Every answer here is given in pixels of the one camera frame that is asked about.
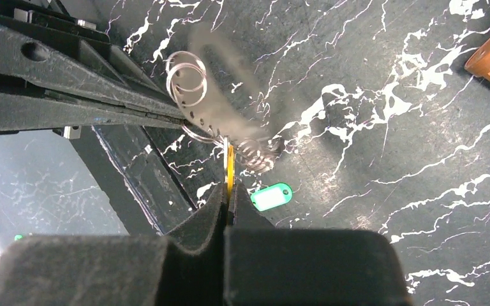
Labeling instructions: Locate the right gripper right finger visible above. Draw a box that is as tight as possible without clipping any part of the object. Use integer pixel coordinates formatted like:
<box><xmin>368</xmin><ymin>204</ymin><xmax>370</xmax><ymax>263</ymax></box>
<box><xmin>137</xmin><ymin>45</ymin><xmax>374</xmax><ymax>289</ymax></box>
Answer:
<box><xmin>223</xmin><ymin>182</ymin><xmax>413</xmax><ymax>305</ymax></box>

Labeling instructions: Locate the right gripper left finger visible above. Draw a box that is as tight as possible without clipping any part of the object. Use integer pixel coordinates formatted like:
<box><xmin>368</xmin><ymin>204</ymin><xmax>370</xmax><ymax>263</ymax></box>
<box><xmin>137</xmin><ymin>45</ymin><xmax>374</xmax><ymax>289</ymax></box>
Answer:
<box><xmin>0</xmin><ymin>184</ymin><xmax>228</xmax><ymax>305</ymax></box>

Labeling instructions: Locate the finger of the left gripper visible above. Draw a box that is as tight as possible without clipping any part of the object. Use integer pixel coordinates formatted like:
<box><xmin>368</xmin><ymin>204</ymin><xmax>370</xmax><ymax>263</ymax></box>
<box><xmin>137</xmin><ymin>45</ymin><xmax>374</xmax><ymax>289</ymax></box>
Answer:
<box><xmin>0</xmin><ymin>16</ymin><xmax>183</xmax><ymax>119</ymax></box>
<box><xmin>0</xmin><ymin>92</ymin><xmax>185</xmax><ymax>135</ymax></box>

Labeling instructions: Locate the green tagged key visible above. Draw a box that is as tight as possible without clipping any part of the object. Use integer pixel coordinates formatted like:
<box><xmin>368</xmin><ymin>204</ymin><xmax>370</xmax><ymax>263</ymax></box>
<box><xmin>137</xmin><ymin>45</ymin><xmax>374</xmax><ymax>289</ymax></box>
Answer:
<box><xmin>250</xmin><ymin>182</ymin><xmax>293</xmax><ymax>212</ymax></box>

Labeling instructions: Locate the yellow tagged key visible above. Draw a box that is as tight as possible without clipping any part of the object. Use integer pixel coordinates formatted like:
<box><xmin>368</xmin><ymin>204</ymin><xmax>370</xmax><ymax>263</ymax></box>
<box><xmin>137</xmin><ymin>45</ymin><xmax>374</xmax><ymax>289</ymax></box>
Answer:
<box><xmin>223</xmin><ymin>136</ymin><xmax>235</xmax><ymax>201</ymax></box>

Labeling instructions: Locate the metal keyring holder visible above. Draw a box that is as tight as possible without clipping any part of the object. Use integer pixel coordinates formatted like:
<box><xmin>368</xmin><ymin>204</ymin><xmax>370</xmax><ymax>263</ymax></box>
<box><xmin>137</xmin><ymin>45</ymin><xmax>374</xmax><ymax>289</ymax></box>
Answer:
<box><xmin>165</xmin><ymin>23</ymin><xmax>281</xmax><ymax>173</ymax></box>

